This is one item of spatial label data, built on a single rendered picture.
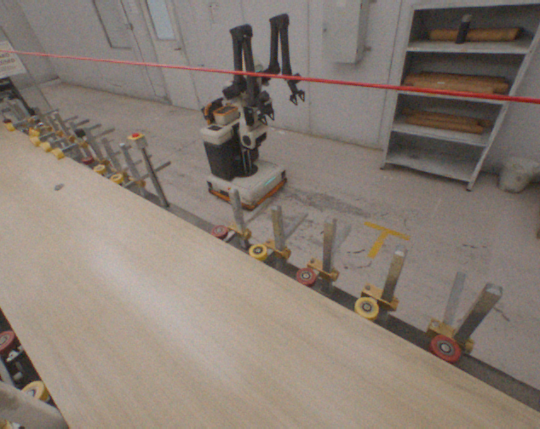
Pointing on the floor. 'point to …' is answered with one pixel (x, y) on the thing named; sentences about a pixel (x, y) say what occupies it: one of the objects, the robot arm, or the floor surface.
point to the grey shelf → (448, 10)
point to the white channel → (20, 406)
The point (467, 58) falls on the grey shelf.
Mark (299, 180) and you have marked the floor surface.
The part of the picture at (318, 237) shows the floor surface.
